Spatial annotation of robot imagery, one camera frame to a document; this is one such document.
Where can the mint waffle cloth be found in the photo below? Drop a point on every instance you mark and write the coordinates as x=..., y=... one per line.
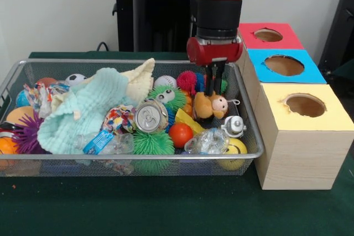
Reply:
x=83, y=111

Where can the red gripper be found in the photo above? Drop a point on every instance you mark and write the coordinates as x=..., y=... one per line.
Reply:
x=214, y=52

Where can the wooden box with three holes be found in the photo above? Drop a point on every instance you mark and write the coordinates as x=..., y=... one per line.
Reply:
x=304, y=158

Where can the red-orange ball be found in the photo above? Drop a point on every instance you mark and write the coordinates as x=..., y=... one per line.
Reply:
x=180, y=135

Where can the crushed bottle with blue label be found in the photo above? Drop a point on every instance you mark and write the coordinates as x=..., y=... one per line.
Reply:
x=110, y=143

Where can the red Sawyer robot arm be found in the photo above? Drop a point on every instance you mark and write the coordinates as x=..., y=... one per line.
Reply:
x=218, y=6

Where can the dark green table cloth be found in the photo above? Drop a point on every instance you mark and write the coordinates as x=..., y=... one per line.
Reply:
x=345, y=71
x=166, y=208

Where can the multicolour spiky caterpillar toy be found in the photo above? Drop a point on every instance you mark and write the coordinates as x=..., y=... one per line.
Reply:
x=186, y=79

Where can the silver drink can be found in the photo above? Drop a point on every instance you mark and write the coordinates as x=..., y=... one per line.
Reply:
x=150, y=117

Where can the black stand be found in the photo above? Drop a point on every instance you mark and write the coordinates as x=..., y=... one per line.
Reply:
x=340, y=26

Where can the green spiky ball with eyes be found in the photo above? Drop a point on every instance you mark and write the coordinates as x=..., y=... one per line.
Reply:
x=177, y=97

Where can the cream waffle cloth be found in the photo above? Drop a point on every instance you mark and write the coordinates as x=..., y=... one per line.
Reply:
x=139, y=81

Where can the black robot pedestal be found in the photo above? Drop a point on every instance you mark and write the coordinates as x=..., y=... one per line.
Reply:
x=143, y=12

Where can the plain green spiky ball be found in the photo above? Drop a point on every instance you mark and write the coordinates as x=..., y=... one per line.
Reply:
x=153, y=143

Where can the small colourful crumpled paper ball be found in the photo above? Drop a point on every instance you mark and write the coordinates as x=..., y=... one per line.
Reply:
x=120, y=117

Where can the brown plush monkey toy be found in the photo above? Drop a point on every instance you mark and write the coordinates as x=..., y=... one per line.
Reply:
x=204, y=107

